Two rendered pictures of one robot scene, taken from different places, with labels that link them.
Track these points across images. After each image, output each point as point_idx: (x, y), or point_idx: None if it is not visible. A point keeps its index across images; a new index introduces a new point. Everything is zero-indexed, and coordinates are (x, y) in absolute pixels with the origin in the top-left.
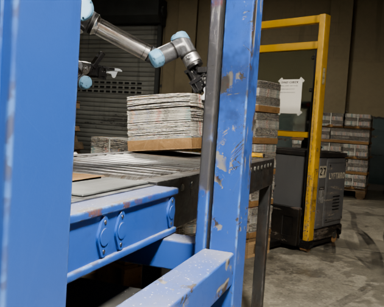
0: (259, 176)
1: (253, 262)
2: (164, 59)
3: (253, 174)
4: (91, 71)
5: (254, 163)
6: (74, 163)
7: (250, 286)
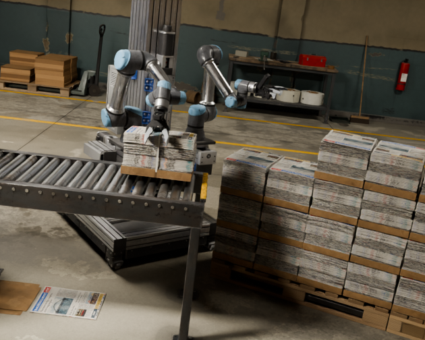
0: (142, 211)
1: (376, 336)
2: (149, 102)
3: (119, 205)
4: (258, 91)
5: (118, 197)
6: (0, 160)
7: (287, 336)
